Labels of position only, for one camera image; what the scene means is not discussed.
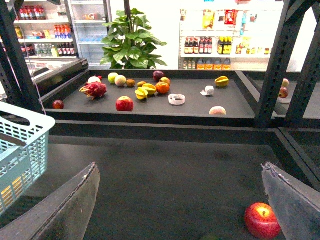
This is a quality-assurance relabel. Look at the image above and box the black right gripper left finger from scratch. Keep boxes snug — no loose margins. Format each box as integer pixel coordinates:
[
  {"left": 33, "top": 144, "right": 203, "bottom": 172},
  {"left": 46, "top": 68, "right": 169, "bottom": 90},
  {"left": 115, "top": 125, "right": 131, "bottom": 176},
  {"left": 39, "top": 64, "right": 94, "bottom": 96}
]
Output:
[{"left": 0, "top": 162, "right": 101, "bottom": 240}]

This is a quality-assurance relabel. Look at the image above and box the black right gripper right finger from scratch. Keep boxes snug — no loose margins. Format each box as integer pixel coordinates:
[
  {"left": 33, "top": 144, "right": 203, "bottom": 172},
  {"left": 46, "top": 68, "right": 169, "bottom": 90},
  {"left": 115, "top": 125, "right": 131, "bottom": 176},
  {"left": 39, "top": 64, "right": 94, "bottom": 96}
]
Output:
[{"left": 262, "top": 162, "right": 320, "bottom": 240}]

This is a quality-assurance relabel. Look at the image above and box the light blue plastic basket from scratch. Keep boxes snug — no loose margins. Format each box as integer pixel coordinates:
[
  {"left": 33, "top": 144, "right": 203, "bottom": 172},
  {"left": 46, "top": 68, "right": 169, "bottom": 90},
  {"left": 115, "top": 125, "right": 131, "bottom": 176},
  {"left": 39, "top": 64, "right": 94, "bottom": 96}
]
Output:
[{"left": 0, "top": 102, "right": 56, "bottom": 215}]

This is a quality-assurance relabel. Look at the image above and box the yellow red mango fruit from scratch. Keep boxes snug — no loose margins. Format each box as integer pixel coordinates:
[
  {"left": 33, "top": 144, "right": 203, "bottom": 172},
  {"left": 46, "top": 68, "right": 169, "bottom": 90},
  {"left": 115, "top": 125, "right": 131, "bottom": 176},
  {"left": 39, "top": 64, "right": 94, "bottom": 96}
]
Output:
[{"left": 159, "top": 77, "right": 171, "bottom": 86}]

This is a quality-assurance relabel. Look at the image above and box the red apple near gripper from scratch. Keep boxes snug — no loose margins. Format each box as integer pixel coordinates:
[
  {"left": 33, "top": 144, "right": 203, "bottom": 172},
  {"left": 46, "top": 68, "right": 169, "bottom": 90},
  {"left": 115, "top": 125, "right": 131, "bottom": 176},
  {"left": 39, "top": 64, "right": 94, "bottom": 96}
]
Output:
[{"left": 244, "top": 202, "right": 281, "bottom": 240}]

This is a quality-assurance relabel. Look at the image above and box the small dark red apple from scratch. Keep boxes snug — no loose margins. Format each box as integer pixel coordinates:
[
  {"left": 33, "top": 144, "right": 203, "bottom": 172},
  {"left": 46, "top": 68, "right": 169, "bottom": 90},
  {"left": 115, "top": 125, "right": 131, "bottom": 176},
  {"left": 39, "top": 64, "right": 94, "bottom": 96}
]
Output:
[{"left": 52, "top": 100, "right": 65, "bottom": 110}]

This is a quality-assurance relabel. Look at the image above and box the red apple side tray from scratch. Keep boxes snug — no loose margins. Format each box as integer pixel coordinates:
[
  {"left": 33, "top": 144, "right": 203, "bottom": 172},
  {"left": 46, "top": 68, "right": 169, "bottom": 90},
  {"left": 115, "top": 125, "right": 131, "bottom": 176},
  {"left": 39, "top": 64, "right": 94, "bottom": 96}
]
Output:
[{"left": 278, "top": 86, "right": 289, "bottom": 99}]

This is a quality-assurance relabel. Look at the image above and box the black fruit display tray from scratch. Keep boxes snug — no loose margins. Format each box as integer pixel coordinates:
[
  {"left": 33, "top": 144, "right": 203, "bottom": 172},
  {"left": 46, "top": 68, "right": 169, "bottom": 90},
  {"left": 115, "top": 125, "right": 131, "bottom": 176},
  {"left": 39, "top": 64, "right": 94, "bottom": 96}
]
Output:
[{"left": 42, "top": 70, "right": 257, "bottom": 127}]

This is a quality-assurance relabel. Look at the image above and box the pink peach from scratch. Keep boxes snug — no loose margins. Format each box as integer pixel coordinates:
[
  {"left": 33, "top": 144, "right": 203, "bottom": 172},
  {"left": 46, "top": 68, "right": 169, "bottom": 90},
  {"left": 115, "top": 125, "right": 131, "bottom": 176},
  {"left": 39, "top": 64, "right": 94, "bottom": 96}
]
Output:
[{"left": 209, "top": 106, "right": 227, "bottom": 116}]

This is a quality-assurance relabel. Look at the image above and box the red apple on shelf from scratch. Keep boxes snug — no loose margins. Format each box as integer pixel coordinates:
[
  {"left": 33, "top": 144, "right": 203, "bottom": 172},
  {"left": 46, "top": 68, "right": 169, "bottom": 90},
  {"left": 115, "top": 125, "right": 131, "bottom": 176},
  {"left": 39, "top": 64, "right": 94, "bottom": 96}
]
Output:
[{"left": 115, "top": 96, "right": 134, "bottom": 112}]

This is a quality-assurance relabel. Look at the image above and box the pink dragon fruit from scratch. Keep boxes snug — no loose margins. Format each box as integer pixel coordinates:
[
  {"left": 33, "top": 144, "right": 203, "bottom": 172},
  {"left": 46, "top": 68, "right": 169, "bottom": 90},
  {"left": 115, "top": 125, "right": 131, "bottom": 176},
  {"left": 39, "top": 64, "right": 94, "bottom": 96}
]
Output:
[{"left": 79, "top": 81, "right": 107, "bottom": 100}]

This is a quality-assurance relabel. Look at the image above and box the white pale round fruit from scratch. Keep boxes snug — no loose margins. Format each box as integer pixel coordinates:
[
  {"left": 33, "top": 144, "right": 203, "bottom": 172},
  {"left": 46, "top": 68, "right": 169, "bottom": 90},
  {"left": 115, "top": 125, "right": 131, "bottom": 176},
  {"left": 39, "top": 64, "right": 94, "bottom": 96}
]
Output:
[{"left": 87, "top": 76, "right": 101, "bottom": 84}]

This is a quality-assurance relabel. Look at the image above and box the glass top freezer chest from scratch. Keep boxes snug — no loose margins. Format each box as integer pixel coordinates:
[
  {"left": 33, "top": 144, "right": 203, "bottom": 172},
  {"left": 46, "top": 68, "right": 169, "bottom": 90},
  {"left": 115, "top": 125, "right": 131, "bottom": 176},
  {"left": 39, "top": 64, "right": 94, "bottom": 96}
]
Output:
[{"left": 26, "top": 58, "right": 89, "bottom": 96}]

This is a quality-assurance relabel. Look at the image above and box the yellow starfruit front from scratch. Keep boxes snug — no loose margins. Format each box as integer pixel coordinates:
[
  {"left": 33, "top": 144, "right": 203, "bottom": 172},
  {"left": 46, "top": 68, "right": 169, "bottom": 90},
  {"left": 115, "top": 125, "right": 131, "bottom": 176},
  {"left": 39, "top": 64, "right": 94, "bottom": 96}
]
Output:
[{"left": 135, "top": 87, "right": 148, "bottom": 100}]

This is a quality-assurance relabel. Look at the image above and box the yellow starfruit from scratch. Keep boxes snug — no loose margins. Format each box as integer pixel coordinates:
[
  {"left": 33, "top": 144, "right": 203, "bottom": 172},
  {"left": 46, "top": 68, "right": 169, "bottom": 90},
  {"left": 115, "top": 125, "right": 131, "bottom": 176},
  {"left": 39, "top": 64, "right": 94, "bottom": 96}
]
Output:
[
  {"left": 135, "top": 87, "right": 148, "bottom": 100},
  {"left": 214, "top": 76, "right": 230, "bottom": 88},
  {"left": 142, "top": 83, "right": 157, "bottom": 96}
]

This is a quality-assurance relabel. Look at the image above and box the yellow starfruit far right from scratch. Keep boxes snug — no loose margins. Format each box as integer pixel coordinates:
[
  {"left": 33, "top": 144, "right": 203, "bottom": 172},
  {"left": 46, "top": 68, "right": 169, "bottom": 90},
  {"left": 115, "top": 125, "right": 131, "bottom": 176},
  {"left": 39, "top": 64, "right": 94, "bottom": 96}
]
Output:
[{"left": 214, "top": 76, "right": 230, "bottom": 88}]

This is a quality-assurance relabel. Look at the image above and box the green apple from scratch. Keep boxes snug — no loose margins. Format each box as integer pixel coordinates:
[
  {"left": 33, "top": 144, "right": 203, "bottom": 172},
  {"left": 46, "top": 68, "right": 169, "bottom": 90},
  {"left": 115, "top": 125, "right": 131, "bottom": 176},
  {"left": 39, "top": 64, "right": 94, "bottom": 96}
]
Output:
[{"left": 108, "top": 72, "right": 119, "bottom": 85}]

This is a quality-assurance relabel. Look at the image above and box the small grey tape roll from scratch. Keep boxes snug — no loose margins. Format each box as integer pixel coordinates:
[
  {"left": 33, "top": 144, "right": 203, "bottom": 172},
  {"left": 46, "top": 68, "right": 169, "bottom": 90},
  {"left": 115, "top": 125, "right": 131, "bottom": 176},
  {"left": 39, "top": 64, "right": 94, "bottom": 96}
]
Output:
[{"left": 200, "top": 85, "right": 215, "bottom": 96}]

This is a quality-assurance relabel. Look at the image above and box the brown kiwi left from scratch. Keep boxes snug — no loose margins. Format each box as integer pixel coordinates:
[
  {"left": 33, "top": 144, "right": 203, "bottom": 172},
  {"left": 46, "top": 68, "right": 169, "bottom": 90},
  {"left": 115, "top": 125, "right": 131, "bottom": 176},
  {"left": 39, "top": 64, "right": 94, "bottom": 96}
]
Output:
[{"left": 126, "top": 79, "right": 136, "bottom": 88}]

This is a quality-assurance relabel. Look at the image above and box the yellow starfruit back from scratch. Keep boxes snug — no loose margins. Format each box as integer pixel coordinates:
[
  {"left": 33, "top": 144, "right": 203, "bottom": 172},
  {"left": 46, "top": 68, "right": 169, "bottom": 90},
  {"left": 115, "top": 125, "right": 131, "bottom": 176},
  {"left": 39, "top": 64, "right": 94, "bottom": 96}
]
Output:
[{"left": 142, "top": 83, "right": 157, "bottom": 96}]

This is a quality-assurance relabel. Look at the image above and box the orange persimmon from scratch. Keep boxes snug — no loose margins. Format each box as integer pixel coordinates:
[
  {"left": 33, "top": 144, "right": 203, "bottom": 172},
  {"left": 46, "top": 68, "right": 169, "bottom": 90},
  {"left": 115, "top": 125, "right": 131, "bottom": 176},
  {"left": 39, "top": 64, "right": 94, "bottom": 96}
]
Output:
[{"left": 155, "top": 82, "right": 170, "bottom": 95}]

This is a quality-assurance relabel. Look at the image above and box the white tape roll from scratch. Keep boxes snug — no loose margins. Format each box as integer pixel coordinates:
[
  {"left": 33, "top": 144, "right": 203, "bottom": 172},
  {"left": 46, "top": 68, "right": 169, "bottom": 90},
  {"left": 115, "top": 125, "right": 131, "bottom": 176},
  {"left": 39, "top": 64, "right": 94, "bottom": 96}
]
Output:
[{"left": 168, "top": 94, "right": 186, "bottom": 106}]

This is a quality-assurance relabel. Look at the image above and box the purple passion fruit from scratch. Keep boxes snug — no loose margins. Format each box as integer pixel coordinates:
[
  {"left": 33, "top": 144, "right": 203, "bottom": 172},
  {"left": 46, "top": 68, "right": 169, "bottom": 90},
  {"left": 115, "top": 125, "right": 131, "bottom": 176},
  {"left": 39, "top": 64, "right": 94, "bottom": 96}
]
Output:
[{"left": 153, "top": 70, "right": 165, "bottom": 83}]

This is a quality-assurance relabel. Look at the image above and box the green potted plant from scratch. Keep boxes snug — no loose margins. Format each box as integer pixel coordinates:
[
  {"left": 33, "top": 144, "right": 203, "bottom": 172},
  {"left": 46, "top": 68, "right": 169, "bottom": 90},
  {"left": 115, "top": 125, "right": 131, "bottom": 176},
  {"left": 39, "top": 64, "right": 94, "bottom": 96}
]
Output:
[{"left": 100, "top": 8, "right": 167, "bottom": 70}]

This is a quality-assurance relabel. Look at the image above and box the drinks shelf unit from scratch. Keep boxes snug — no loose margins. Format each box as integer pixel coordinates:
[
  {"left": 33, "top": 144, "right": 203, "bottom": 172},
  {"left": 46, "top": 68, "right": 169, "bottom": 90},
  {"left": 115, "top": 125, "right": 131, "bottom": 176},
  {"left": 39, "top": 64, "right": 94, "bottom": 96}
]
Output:
[{"left": 5, "top": 0, "right": 78, "bottom": 58}]

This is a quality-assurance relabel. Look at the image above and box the black metal rack post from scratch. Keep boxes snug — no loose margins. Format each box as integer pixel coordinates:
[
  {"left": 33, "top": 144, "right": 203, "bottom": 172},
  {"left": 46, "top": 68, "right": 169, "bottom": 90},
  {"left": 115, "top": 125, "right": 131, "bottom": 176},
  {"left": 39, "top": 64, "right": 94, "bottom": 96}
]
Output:
[{"left": 255, "top": 0, "right": 320, "bottom": 128}]

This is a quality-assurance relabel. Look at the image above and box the white condiment wall shelf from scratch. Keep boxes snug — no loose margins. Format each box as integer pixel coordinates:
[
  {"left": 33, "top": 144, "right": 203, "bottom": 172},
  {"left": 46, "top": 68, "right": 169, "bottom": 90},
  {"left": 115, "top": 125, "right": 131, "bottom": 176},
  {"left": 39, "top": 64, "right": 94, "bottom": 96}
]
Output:
[{"left": 178, "top": 0, "right": 284, "bottom": 72}]

